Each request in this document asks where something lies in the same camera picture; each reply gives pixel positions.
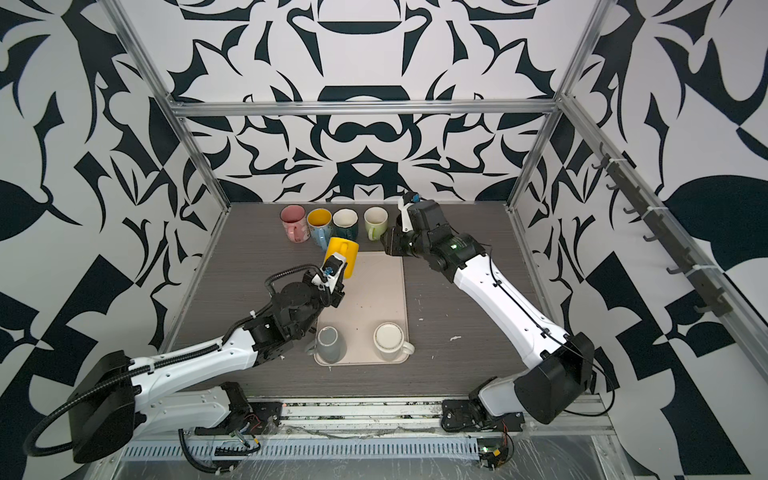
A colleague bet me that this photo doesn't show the white cable duct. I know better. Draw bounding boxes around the white cable duct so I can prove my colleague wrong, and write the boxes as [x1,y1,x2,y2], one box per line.
[119,437,481,462]

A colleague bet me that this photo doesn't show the yellow mug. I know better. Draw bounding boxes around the yellow mug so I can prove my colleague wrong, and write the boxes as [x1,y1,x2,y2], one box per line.
[324,237,359,280]

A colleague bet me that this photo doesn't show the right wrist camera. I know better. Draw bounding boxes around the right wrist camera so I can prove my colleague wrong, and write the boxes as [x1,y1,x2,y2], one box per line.
[397,192,447,233]

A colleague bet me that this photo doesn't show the dark green mug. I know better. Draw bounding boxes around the dark green mug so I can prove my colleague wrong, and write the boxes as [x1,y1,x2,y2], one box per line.
[332,208,359,242]

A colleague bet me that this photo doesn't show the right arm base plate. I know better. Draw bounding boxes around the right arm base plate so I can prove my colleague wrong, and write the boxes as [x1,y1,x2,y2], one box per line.
[440,400,525,433]

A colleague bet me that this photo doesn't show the wall hook rail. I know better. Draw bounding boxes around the wall hook rail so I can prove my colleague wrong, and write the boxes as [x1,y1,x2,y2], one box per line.
[594,146,733,317]

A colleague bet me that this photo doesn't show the black mug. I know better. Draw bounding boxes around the black mug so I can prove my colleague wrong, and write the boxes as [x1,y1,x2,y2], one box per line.
[386,224,403,244]

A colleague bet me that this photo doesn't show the light blue mug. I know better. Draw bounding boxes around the light blue mug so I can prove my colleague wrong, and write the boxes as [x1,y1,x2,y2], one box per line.
[307,208,333,251]

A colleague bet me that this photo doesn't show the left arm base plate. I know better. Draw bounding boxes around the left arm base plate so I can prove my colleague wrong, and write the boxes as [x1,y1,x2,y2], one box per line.
[194,401,283,436]

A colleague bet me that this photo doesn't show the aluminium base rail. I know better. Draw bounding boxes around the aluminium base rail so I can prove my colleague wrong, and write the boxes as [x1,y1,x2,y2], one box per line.
[135,397,614,437]

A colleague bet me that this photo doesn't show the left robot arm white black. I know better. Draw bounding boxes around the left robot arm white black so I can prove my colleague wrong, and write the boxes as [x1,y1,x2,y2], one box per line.
[23,258,348,464]

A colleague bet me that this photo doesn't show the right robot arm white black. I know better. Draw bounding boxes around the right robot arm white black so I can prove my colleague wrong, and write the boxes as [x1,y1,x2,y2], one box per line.
[381,227,604,424]

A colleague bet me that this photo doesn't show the green light controller board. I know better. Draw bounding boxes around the green light controller board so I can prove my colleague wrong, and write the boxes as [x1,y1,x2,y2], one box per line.
[478,437,515,470]

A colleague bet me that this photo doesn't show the white mug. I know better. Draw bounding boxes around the white mug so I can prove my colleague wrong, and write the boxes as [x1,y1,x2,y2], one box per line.
[373,322,415,362]

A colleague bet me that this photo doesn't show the grey mug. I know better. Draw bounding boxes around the grey mug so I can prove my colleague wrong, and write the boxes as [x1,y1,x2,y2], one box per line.
[305,326,346,365]

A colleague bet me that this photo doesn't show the light green mug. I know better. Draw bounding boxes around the light green mug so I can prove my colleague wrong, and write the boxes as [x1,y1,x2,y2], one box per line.
[364,206,389,241]

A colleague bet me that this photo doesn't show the pink floral mug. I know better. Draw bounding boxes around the pink floral mug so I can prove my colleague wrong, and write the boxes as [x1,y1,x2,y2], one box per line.
[280,205,310,243]

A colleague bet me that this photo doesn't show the beige serving tray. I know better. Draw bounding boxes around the beige serving tray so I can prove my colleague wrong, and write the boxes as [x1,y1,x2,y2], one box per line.
[314,252,414,367]

